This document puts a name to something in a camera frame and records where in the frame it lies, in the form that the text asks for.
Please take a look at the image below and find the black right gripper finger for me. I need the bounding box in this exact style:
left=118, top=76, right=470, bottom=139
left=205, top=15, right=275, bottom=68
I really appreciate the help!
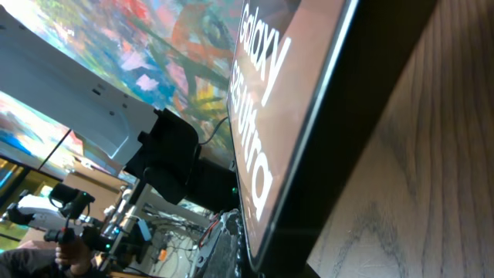
left=195, top=209, right=245, bottom=278

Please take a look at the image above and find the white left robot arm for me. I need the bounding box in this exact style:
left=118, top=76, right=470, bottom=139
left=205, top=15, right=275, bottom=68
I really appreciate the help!
left=1, top=9, right=240, bottom=212

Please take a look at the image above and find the person's hand in background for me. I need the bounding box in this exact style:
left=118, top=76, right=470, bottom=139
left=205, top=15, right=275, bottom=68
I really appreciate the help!
left=55, top=237, right=93, bottom=276

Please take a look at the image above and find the black handheld controller device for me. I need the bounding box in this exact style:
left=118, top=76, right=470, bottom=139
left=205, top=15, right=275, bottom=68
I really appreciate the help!
left=5, top=181, right=113, bottom=252

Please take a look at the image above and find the colourful painted backdrop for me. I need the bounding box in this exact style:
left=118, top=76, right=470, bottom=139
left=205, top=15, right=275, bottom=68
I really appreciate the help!
left=1, top=1, right=241, bottom=178

